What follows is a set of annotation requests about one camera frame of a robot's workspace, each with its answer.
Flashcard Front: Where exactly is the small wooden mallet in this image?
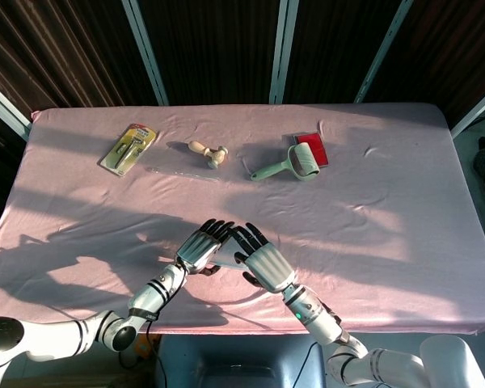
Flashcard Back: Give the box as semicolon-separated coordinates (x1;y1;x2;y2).
188;140;230;171

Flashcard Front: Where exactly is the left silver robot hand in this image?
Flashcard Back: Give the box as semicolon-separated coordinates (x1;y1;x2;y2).
173;218;237;278

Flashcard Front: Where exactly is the pink tablecloth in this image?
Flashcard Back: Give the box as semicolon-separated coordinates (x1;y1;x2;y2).
0;102;485;337

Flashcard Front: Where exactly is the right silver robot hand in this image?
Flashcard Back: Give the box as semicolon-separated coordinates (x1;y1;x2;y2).
231;221;297;294

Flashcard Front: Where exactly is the yellow carded tool package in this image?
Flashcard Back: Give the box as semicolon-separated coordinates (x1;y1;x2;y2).
99;123;159;178

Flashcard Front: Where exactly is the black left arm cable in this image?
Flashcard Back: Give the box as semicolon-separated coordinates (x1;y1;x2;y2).
119;258;187;371

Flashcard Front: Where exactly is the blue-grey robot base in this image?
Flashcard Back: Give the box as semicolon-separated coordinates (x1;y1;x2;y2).
155;334;325;388

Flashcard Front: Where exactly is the red lint brush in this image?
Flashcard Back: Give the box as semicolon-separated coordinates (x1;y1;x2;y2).
293;131;331;167

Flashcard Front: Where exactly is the green lint roller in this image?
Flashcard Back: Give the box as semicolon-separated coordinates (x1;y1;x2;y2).
250;144;322;182

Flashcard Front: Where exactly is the light blue frame post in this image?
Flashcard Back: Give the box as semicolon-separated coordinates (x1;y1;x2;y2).
120;0;170;107
269;0;301;105
354;0;414;105
449;79;485;140
0;74;32;142

